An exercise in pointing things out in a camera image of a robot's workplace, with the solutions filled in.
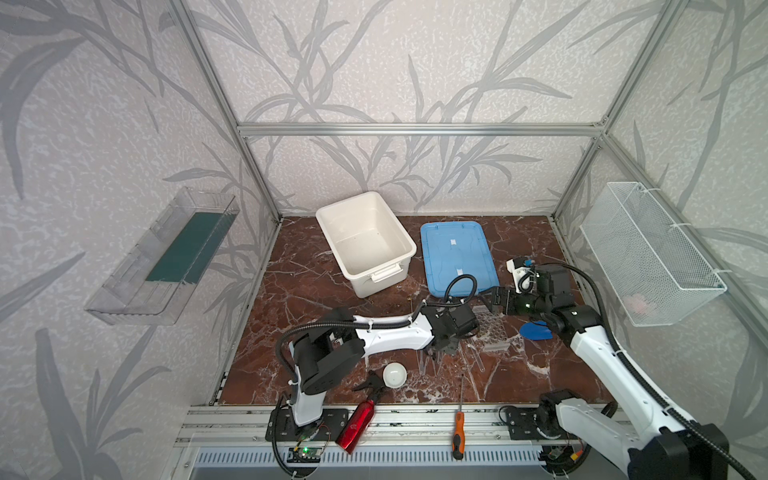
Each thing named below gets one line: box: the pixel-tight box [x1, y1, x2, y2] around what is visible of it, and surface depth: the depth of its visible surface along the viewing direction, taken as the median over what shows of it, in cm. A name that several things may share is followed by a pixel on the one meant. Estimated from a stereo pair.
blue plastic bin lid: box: [420, 221, 499, 297], surface depth 111 cm
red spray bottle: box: [335, 371, 385, 455], surface depth 74 cm
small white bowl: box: [383, 362, 408, 389], surface depth 82 cm
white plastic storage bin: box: [316, 191, 417, 298], surface depth 102 cm
